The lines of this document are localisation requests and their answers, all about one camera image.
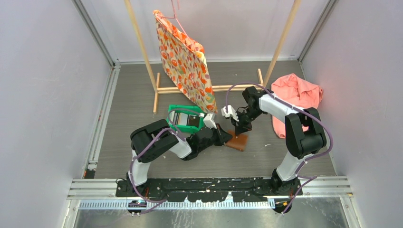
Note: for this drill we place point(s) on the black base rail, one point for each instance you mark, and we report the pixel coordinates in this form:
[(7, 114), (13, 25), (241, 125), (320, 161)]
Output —
[(254, 189)]

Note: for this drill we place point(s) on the wooden clothes rack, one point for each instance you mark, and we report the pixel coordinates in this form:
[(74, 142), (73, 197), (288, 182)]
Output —
[(155, 79)]

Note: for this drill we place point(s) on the green plastic card bin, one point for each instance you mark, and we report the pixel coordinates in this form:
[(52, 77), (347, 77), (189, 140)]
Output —
[(189, 110)]

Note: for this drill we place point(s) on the brown leather card holder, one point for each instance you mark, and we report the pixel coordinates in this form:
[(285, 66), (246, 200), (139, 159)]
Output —
[(237, 142)]

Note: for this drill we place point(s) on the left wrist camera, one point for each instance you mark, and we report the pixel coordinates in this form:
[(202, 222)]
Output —
[(208, 120)]

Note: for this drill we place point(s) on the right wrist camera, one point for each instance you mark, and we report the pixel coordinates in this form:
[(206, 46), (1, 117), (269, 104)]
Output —
[(228, 112)]

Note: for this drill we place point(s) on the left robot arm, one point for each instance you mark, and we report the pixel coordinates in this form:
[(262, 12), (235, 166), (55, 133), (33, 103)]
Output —
[(153, 140)]

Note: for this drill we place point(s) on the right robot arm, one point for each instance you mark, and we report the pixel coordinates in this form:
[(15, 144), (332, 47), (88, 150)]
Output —
[(304, 134)]

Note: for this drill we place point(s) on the floral fabric bag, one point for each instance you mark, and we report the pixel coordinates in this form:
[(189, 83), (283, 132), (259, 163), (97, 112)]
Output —
[(187, 69)]

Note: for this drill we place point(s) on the aluminium frame rail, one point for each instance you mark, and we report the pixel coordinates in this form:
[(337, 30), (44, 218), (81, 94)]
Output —
[(100, 194)]

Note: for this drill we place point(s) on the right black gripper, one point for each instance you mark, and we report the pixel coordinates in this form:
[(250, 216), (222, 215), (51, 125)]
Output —
[(241, 127)]

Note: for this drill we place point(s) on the pink crumpled cloth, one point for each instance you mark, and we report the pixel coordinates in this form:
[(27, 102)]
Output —
[(298, 91)]

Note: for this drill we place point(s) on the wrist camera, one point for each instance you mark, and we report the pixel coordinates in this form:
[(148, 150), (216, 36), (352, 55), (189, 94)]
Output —
[(228, 112), (208, 120)]

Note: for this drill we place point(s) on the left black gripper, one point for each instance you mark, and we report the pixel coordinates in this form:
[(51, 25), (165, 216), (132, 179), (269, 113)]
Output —
[(222, 136)]

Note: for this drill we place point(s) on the pink wire hanger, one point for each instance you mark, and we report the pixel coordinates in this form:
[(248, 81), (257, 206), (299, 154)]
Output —
[(176, 15)]

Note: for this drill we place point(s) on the stack of credit cards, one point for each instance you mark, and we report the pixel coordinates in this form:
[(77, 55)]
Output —
[(180, 118)]

